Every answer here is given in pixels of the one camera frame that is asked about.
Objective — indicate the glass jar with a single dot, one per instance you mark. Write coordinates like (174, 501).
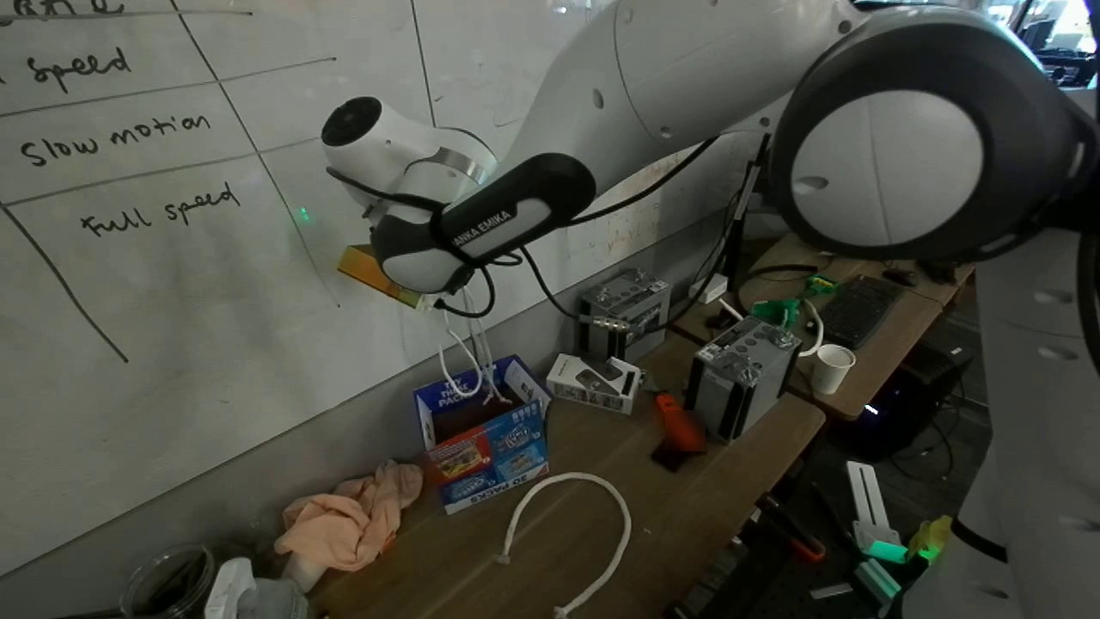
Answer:
(174, 586)

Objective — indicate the whiteboard with handwriting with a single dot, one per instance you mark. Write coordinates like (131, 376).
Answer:
(174, 346)

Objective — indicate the grey metal box, silver tape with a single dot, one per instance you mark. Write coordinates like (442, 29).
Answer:
(740, 378)

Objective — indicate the white power adapter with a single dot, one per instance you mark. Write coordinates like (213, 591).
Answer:
(715, 290)

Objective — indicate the yellow green tool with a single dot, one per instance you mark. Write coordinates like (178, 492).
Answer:
(932, 538)

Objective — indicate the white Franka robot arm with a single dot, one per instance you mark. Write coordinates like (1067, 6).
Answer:
(687, 69)

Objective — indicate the white plastic bag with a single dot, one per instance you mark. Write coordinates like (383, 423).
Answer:
(236, 590)

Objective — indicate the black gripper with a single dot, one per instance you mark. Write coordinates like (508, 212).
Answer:
(433, 304)

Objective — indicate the white flat bracket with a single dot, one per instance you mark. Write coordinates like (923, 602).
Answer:
(866, 501)

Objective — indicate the white paper cup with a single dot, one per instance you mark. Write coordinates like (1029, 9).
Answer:
(831, 370)

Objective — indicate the blue cardboard box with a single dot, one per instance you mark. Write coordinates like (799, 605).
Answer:
(491, 460)

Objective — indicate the teal green clamp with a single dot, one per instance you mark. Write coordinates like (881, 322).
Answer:
(886, 551)

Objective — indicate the pink cloth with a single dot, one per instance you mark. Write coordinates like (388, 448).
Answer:
(343, 519)

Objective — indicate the black computer case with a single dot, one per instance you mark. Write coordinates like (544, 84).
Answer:
(912, 399)

